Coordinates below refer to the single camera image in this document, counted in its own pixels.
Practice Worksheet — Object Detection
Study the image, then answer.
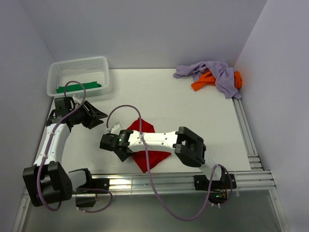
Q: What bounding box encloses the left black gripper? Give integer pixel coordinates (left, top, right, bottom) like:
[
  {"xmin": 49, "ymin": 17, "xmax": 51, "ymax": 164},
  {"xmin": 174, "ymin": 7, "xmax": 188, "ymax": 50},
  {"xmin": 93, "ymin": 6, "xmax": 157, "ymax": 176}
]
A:
[{"xmin": 69, "ymin": 101, "xmax": 107, "ymax": 130}]

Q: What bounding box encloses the red t-shirt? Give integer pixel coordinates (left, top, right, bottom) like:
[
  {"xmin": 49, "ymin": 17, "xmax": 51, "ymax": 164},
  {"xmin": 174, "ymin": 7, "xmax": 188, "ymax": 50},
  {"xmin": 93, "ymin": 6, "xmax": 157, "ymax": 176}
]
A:
[{"xmin": 128, "ymin": 118, "xmax": 171, "ymax": 173}]

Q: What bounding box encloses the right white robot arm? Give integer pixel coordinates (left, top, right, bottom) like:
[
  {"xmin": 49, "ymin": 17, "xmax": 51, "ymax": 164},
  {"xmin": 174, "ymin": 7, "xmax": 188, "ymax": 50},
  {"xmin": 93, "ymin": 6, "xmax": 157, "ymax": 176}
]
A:
[{"xmin": 99, "ymin": 127, "xmax": 237, "ymax": 191}]

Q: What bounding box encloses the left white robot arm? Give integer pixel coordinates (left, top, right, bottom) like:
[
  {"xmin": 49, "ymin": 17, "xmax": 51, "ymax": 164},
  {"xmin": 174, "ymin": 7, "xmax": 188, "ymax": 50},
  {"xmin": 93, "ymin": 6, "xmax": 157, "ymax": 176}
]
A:
[{"xmin": 23, "ymin": 97, "xmax": 107, "ymax": 211}]

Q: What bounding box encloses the rolled green t-shirt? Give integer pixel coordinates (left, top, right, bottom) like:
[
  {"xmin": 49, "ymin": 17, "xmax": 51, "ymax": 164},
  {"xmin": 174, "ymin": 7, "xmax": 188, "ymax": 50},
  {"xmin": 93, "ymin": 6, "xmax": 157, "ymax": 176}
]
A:
[{"xmin": 56, "ymin": 81, "xmax": 102, "ymax": 93}]

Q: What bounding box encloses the white plastic basket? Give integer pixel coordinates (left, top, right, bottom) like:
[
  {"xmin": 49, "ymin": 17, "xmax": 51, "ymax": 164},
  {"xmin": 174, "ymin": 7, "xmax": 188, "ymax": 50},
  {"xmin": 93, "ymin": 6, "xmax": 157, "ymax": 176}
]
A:
[{"xmin": 46, "ymin": 56, "xmax": 110, "ymax": 98}]

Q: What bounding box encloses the orange t-shirt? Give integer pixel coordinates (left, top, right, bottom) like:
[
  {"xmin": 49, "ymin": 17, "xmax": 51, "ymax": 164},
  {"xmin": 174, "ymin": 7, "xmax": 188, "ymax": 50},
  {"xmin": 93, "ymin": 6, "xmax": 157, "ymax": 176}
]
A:
[{"xmin": 191, "ymin": 71, "xmax": 242, "ymax": 91}]

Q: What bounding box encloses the lavender t-shirt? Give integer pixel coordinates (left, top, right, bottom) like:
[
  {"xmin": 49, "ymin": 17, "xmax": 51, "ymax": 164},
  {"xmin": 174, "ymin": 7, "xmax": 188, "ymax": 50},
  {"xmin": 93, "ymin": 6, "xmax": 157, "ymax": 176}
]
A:
[{"xmin": 173, "ymin": 61, "xmax": 242, "ymax": 100}]

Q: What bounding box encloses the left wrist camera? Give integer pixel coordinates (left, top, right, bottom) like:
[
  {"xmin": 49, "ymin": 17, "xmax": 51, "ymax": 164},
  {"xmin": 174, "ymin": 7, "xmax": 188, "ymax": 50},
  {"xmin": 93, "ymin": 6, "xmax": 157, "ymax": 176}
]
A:
[{"xmin": 54, "ymin": 97, "xmax": 79, "ymax": 116}]

